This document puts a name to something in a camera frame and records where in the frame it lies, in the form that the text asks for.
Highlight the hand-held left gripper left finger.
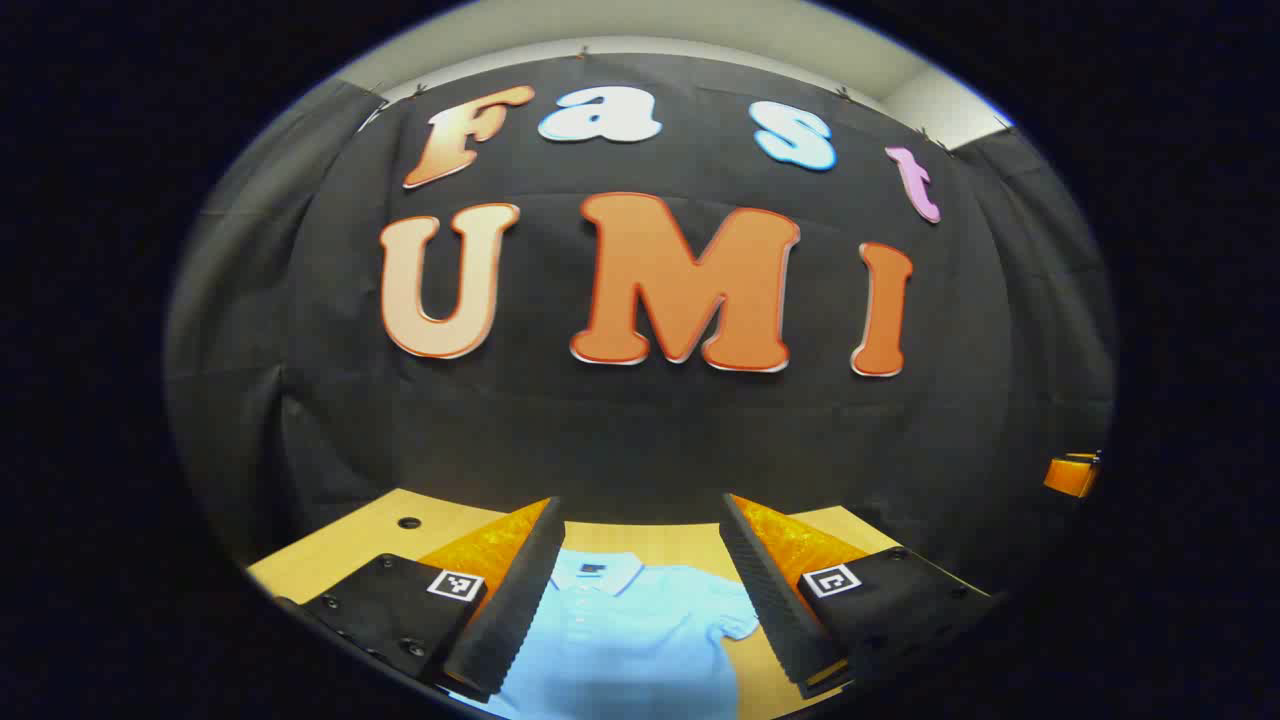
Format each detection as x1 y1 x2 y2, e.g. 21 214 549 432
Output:
275 497 567 704

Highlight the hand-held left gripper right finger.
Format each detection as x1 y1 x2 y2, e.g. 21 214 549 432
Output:
718 492 1001 701

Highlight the light blue T-shirt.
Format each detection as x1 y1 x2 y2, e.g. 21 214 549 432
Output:
480 548 761 720

